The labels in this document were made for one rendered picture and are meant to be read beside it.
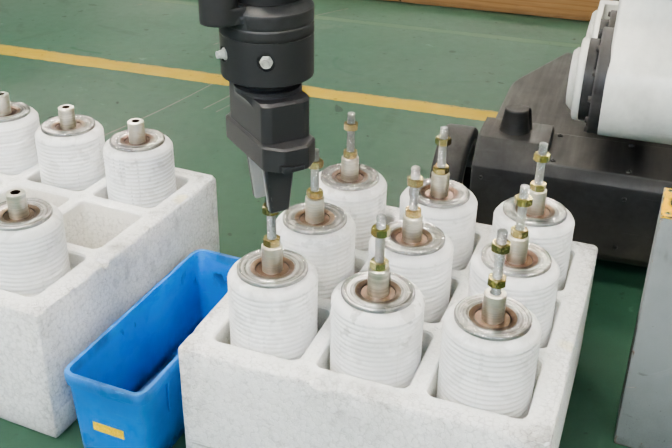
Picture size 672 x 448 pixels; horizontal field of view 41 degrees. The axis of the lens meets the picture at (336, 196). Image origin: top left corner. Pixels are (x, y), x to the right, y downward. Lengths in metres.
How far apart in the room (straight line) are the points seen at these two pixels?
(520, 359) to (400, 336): 0.12
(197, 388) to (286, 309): 0.14
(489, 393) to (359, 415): 0.13
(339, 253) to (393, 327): 0.17
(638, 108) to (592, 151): 0.25
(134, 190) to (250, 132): 0.42
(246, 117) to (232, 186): 0.83
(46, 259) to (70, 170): 0.25
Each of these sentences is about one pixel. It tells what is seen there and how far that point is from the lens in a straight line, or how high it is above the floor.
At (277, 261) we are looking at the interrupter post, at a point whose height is 0.27.
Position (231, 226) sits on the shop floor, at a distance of 1.54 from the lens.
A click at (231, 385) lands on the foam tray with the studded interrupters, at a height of 0.15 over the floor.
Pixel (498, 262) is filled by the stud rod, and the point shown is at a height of 0.32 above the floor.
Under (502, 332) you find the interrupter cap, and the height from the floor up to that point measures 0.25.
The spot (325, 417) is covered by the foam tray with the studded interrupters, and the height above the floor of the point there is 0.14.
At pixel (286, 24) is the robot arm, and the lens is 0.79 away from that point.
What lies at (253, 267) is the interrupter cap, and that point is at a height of 0.25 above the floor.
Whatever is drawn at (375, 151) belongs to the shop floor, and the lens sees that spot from 1.82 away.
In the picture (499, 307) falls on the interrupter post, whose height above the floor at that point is 0.27.
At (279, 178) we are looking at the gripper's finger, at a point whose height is 0.37.
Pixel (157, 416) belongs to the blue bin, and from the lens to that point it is 1.05.
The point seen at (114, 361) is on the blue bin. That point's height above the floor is 0.08.
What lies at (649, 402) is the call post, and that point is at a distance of 1.12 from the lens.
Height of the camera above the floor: 0.75
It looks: 27 degrees down
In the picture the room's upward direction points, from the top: 1 degrees clockwise
